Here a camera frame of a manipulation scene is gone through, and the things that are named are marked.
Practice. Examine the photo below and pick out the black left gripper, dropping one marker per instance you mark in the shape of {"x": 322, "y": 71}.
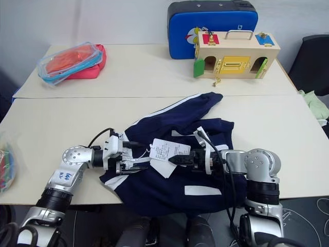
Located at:
{"x": 114, "y": 162}

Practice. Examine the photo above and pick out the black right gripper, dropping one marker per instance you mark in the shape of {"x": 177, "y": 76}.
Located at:
{"x": 197, "y": 160}

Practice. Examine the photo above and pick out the navy blue white-striped jacket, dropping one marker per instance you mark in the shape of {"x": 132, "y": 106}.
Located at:
{"x": 169, "y": 195}

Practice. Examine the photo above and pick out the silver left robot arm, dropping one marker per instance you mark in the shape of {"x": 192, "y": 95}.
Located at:
{"x": 69, "y": 177}

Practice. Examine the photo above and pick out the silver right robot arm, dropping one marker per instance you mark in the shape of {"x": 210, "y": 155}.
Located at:
{"x": 259, "y": 167}

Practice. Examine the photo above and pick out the white printed hang tag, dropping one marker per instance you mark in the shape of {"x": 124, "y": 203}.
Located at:
{"x": 168, "y": 151}

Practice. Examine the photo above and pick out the blank white hang tag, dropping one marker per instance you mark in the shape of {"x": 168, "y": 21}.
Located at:
{"x": 162, "y": 168}

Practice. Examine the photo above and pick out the dark rounded shape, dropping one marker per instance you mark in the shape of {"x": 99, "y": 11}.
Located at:
{"x": 201, "y": 231}

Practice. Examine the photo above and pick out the red fabric pouch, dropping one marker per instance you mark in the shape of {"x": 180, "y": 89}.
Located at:
{"x": 90, "y": 72}

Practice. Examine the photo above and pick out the wooden lock box toy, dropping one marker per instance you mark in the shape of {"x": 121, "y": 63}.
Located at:
{"x": 231, "y": 54}

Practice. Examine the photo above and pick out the clear blue-trimmed zipper pouch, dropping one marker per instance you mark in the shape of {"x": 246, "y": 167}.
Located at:
{"x": 65, "y": 60}

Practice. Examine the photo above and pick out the clear bag of colourful items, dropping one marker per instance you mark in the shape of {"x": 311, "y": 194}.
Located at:
{"x": 6, "y": 164}

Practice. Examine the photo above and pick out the blue cartoon carry case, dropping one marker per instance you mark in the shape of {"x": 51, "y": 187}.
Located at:
{"x": 185, "y": 28}

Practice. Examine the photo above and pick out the light green cloth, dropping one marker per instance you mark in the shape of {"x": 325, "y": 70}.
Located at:
{"x": 315, "y": 103}

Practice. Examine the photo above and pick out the black chair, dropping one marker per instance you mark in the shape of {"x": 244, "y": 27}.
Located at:
{"x": 312, "y": 64}

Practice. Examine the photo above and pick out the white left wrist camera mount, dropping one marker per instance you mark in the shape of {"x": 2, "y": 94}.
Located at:
{"x": 113, "y": 148}

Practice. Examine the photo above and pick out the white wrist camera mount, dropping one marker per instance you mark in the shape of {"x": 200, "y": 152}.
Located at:
{"x": 207, "y": 160}
{"x": 113, "y": 148}

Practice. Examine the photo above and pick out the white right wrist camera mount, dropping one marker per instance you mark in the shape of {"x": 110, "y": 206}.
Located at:
{"x": 207, "y": 160}

